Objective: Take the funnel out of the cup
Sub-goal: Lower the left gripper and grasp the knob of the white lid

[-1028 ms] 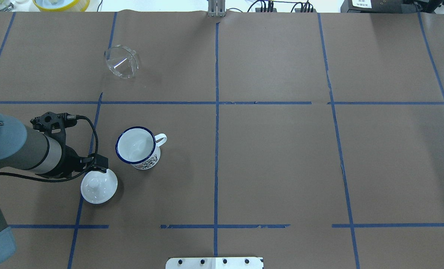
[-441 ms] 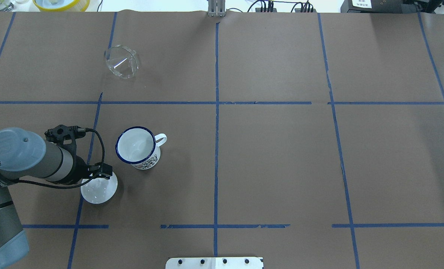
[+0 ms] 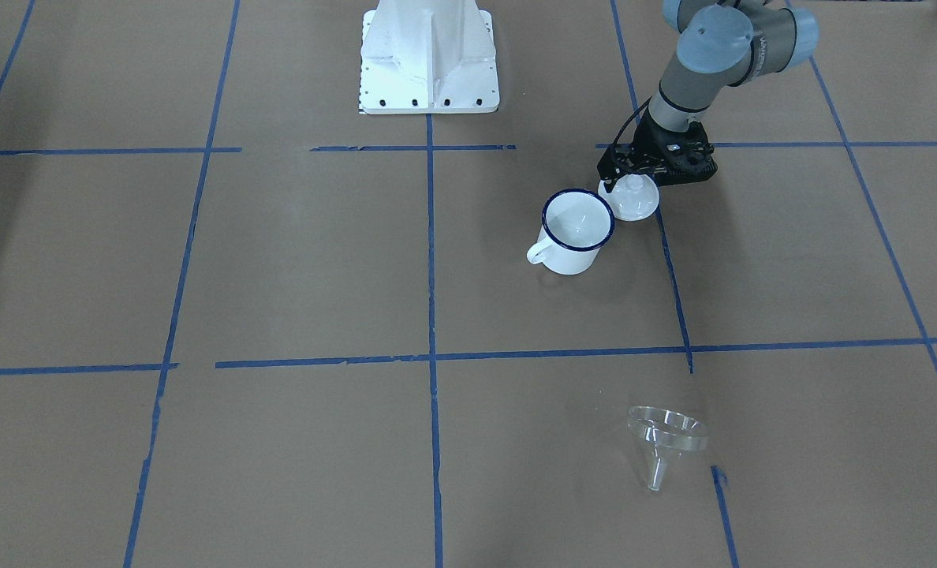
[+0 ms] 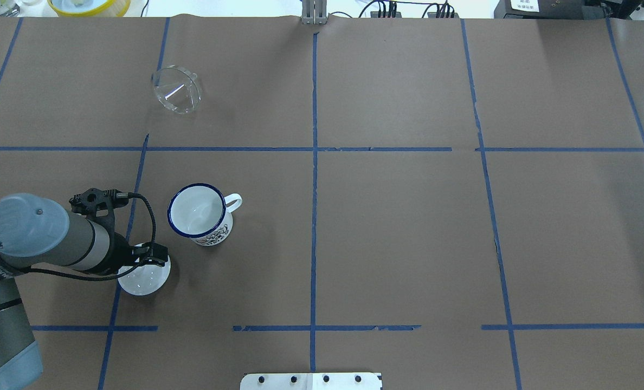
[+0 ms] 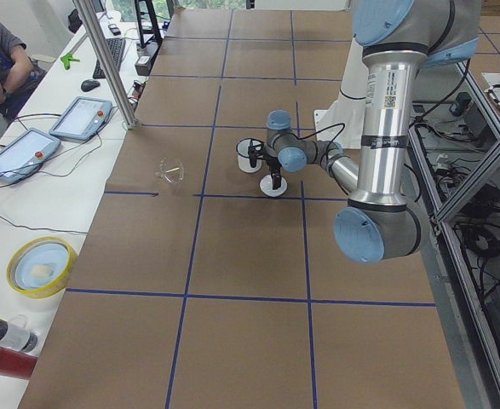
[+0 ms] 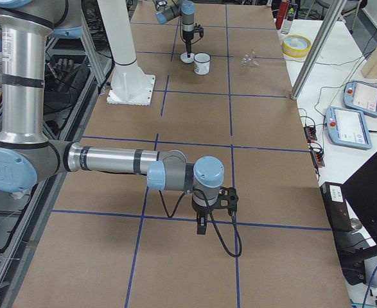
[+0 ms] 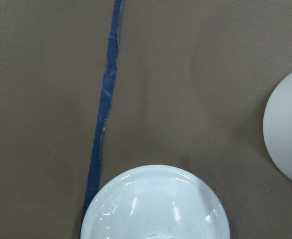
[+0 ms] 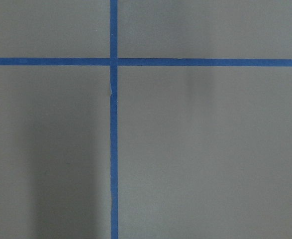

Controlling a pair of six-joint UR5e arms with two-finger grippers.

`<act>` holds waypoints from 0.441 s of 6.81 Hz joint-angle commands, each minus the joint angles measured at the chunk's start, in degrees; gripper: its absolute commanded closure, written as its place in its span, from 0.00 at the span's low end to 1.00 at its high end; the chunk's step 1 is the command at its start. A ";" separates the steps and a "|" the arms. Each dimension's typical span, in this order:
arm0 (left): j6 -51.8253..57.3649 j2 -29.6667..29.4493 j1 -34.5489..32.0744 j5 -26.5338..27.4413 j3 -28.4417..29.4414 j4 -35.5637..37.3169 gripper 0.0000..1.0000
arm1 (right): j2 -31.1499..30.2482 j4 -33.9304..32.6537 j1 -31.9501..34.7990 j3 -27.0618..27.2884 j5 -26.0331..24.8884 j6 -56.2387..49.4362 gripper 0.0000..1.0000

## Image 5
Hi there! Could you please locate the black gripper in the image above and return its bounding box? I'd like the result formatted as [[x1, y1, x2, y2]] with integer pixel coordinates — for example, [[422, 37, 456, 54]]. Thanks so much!
[[261, 147, 282, 189]]

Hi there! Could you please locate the white cup lid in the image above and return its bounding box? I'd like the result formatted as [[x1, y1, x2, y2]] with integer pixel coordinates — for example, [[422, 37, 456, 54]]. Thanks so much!
[[259, 175, 288, 198]]

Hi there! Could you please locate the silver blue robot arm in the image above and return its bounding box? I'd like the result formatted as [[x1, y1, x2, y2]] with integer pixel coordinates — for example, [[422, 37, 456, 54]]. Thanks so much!
[[249, 1, 482, 262]]

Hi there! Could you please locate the white enamel cup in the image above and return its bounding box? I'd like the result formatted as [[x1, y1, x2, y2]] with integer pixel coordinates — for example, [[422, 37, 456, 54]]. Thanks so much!
[[236, 138, 261, 174]]

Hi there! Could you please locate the grey power box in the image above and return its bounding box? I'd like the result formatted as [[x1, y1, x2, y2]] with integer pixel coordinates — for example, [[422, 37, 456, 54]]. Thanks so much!
[[135, 42, 161, 76]]

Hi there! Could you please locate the far teach pendant tablet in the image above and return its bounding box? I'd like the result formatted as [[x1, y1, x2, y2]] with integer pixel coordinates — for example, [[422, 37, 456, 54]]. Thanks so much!
[[49, 96, 112, 141]]

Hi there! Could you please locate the teach pendant tablet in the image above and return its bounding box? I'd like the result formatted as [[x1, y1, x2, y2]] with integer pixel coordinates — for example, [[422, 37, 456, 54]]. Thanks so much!
[[49, 96, 112, 141], [0, 128, 60, 183]]

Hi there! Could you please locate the black keyboard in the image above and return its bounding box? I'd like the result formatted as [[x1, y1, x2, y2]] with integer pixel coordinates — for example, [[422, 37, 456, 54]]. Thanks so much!
[[92, 37, 127, 80]]

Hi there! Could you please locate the black computer mouse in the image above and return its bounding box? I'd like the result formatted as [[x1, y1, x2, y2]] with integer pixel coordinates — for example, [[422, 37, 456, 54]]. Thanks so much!
[[80, 79, 101, 92]]

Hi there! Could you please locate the black phone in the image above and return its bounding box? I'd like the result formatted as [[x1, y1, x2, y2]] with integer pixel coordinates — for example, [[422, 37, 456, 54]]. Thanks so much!
[[107, 24, 121, 36]]

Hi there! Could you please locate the light blue plate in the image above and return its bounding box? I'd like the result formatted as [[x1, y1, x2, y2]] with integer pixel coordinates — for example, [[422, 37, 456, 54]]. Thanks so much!
[[14, 243, 69, 290]]

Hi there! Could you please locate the green plastic clamp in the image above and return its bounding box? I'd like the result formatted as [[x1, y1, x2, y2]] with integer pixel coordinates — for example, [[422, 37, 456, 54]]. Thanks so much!
[[60, 52, 80, 70]]

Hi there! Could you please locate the near teach pendant tablet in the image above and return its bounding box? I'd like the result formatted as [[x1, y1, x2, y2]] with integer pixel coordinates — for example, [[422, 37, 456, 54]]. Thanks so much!
[[0, 128, 60, 183]]

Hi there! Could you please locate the white food piece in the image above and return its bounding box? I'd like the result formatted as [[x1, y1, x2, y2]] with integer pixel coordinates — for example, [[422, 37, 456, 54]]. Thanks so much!
[[30, 264, 54, 279]]

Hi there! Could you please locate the yellow tape roll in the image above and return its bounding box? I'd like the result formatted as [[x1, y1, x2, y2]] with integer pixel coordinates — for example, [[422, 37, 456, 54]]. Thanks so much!
[[6, 236, 78, 299]]

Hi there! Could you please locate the seated person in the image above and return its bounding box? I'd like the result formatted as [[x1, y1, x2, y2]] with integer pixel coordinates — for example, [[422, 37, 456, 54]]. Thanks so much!
[[0, 22, 46, 121]]

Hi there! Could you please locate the clear bottle black cap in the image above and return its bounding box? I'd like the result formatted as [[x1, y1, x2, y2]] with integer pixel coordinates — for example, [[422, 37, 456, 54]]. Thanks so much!
[[0, 318, 37, 353]]

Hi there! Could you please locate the red cylinder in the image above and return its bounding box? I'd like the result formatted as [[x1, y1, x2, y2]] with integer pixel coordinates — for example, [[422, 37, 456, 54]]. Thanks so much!
[[0, 347, 37, 380]]

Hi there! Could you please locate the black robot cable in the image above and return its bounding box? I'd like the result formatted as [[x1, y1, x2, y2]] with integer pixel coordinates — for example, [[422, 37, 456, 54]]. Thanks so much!
[[294, 122, 347, 154]]

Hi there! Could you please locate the aluminium frame rail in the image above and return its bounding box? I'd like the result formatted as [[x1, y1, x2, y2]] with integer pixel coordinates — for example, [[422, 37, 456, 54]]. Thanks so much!
[[409, 53, 500, 408]]

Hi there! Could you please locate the aluminium frame post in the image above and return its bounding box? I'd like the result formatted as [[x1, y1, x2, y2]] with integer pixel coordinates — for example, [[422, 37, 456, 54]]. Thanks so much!
[[73, 0, 137, 130]]

